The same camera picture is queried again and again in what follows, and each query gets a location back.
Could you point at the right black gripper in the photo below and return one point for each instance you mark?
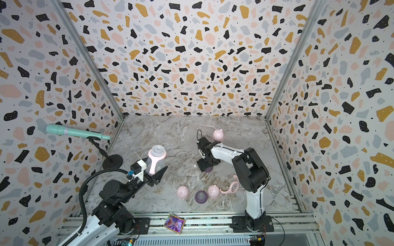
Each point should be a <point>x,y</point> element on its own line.
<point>202,165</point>

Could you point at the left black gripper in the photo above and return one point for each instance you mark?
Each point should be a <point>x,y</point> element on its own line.
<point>151,181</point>

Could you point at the small clear baby bottle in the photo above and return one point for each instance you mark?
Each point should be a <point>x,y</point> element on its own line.
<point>156,156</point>

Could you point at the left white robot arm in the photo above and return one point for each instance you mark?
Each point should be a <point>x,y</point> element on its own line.
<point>111,218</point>

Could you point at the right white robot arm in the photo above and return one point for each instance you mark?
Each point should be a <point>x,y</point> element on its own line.
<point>250,170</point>

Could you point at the clear silicone nipple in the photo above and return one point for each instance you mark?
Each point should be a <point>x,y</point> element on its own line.
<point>201,185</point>

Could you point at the pink bottle cap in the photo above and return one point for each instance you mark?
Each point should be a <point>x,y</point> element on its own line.
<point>182,192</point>
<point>213,191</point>

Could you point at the colourful holographic card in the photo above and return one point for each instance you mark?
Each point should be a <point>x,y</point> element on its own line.
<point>174,223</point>

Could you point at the black microphone stand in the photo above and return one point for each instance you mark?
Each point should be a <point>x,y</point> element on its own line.
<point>110,161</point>

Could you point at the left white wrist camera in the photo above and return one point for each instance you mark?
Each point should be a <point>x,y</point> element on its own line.
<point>137,170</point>

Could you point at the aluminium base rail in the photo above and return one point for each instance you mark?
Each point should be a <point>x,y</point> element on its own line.
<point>199,229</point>

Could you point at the right corner aluminium post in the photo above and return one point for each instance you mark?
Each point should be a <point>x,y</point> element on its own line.
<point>309,25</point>

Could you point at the corner aluminium post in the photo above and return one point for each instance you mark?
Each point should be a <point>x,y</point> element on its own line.
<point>309,25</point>
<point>71,29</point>

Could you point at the left corner aluminium post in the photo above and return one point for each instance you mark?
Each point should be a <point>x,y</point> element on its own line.
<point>71,29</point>

